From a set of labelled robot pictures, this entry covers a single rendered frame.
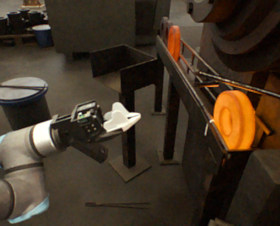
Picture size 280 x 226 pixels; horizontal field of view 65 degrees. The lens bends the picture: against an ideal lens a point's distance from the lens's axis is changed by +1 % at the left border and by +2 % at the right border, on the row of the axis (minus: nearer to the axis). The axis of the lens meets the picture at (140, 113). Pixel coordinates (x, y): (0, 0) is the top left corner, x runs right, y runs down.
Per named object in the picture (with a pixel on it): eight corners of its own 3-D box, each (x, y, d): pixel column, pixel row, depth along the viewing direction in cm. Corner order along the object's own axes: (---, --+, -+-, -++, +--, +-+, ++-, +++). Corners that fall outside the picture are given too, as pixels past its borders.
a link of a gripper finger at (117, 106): (134, 100, 52) (98, 111, 53) (141, 119, 55) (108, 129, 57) (134, 94, 55) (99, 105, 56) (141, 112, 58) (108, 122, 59)
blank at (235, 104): (233, 79, 58) (220, 80, 58) (264, 116, 46) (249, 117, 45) (219, 123, 67) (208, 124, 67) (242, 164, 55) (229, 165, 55)
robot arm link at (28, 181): (-11, 230, 50) (-16, 174, 52) (33, 214, 60) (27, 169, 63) (19, 223, 46) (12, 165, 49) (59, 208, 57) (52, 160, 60)
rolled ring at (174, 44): (168, 27, 126) (174, 26, 126) (167, 60, 132) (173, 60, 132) (174, 25, 108) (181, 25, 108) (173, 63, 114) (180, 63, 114)
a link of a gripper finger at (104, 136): (121, 131, 52) (87, 141, 53) (124, 136, 52) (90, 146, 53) (121, 119, 55) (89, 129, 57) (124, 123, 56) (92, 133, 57)
